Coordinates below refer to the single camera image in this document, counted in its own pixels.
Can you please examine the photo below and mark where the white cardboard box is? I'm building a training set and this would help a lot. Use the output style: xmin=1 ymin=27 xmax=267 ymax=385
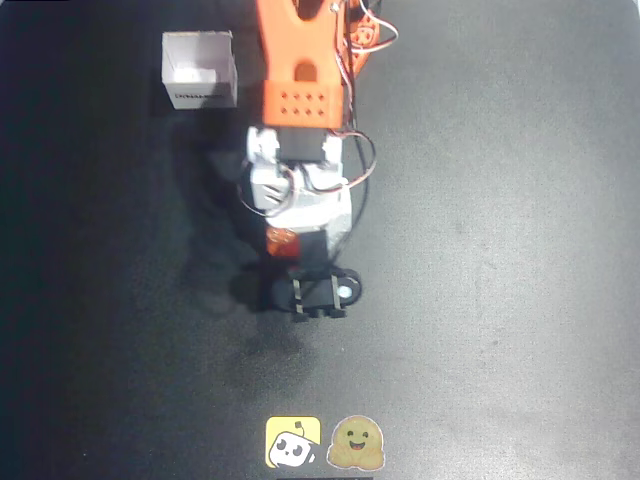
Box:
xmin=160 ymin=30 xmax=240 ymax=111

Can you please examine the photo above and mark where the yellow robot face sticker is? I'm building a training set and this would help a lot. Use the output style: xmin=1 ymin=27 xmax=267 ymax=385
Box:
xmin=264 ymin=415 xmax=323 ymax=470

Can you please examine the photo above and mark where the hugging face emoji sticker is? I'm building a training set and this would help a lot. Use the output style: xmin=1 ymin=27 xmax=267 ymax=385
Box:
xmin=326 ymin=414 xmax=387 ymax=472

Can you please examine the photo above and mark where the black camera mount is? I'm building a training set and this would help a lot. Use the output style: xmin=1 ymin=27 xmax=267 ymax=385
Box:
xmin=256 ymin=231 xmax=364 ymax=322

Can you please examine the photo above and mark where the black camera cable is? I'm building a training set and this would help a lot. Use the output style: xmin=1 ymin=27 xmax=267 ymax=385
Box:
xmin=327 ymin=130 xmax=376 ymax=261

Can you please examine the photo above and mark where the white red servo cable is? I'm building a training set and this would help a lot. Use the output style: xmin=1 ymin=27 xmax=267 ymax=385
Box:
xmin=331 ymin=0 xmax=400 ymax=96

